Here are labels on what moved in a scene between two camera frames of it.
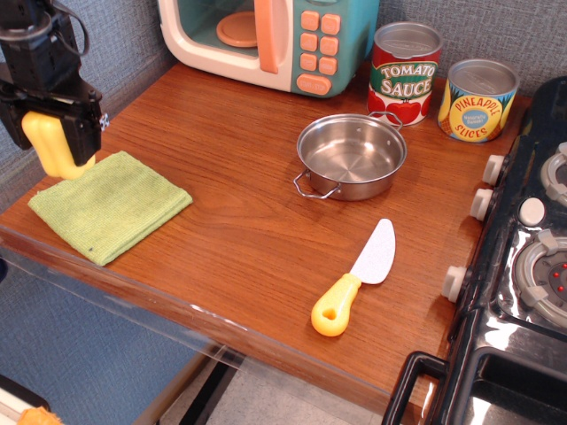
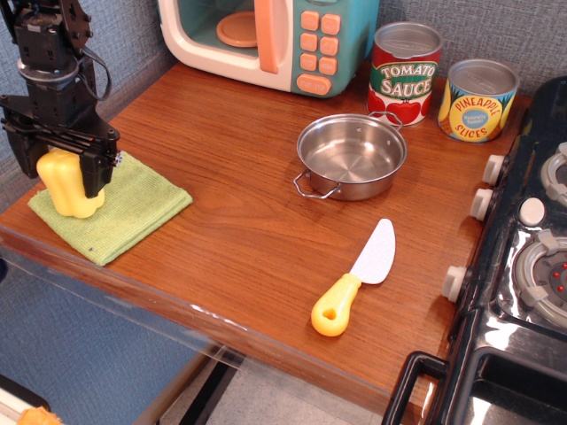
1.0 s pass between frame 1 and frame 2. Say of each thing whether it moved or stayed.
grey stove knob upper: stayed
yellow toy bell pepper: moved
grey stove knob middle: stayed
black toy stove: stayed
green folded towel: stayed
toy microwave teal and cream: stayed
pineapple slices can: stayed
